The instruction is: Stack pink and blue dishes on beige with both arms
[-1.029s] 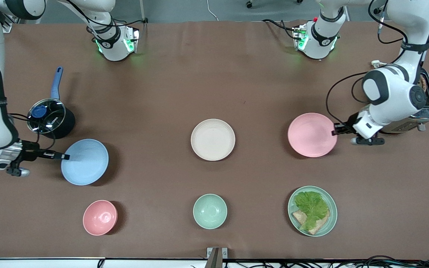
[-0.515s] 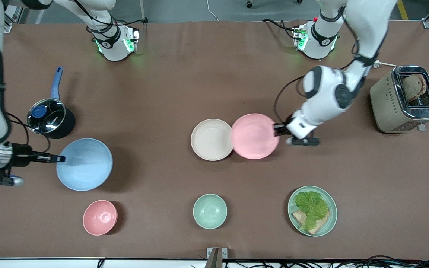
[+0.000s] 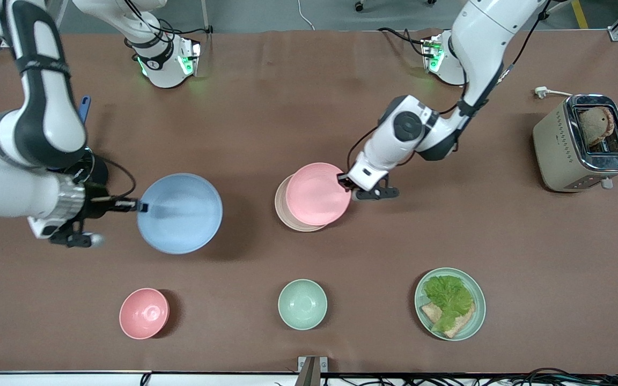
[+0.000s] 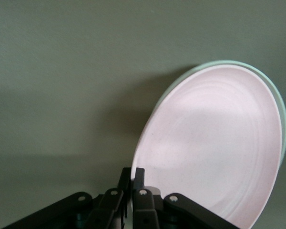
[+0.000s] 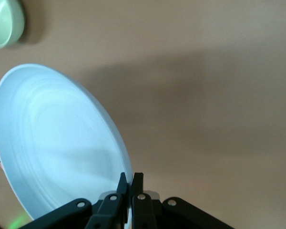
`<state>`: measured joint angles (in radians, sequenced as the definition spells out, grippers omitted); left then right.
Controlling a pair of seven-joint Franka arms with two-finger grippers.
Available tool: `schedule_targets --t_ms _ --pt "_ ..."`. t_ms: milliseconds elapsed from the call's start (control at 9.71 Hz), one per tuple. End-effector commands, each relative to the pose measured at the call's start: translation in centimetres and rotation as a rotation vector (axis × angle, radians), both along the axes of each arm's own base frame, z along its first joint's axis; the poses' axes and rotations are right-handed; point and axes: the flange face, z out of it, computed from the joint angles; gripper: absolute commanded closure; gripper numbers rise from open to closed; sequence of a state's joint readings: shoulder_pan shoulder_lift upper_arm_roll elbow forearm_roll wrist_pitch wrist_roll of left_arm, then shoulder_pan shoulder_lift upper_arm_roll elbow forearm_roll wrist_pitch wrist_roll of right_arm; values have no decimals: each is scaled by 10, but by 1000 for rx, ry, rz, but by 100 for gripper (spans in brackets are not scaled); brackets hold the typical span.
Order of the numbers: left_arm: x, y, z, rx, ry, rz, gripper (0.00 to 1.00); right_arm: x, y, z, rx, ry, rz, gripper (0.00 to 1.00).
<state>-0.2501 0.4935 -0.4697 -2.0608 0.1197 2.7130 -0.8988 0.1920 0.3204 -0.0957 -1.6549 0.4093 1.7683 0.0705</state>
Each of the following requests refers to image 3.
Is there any pink plate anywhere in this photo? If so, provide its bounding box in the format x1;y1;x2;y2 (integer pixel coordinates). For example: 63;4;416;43
285;162;352;226

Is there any blue plate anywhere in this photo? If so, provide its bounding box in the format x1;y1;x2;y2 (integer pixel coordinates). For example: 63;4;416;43
136;173;224;255

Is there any glass lid blue knob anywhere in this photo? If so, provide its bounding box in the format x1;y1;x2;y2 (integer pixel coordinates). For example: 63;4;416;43
68;147;96;186

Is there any beige plate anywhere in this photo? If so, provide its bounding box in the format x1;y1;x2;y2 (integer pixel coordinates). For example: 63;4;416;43
274;174;327;233

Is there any pink bowl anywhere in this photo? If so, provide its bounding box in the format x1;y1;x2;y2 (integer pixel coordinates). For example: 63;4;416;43
119;288;170;340

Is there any green bowl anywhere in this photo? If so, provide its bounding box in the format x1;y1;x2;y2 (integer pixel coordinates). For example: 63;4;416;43
278;279;328;330

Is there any green lettuce leaf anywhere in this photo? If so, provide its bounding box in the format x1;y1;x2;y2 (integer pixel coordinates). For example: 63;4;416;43
423;275;474;333

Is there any green plate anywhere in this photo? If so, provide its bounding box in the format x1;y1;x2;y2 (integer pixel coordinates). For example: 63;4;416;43
415;268;487;342

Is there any brown bread slice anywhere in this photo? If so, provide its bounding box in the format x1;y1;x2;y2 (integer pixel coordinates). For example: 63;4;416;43
421;301;476;339

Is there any beige chrome toaster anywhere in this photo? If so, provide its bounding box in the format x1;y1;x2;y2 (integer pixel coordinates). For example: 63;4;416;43
533;94;618;192

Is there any white toaster power plug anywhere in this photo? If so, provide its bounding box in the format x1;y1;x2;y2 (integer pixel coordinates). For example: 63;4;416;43
534;86;576;100

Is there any toast slice in toaster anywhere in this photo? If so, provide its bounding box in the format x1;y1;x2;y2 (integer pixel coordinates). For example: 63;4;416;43
579;106;616;146

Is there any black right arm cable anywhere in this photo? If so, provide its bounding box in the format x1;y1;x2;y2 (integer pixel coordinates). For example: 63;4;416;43
93;154;137;201

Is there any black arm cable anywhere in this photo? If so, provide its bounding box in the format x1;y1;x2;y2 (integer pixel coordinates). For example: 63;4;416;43
347;0;554;175
93;154;137;201

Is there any black saucepan blue handle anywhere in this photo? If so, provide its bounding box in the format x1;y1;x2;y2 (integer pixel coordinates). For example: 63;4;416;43
76;95;110;188

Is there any black base cable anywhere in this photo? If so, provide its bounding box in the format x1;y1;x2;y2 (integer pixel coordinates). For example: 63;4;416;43
377;27;434;58
124;0;213;49

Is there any white floor cable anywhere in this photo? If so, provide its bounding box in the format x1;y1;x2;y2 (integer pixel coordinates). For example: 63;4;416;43
297;0;316;31

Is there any grey metal bracket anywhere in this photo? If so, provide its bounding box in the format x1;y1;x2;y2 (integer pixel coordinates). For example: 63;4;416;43
297;356;328;386

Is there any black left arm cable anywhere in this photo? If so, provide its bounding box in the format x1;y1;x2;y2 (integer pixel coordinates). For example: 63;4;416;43
347;0;554;175

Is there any black cable bundle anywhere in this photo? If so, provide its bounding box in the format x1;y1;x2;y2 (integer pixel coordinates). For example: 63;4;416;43
336;367;618;386

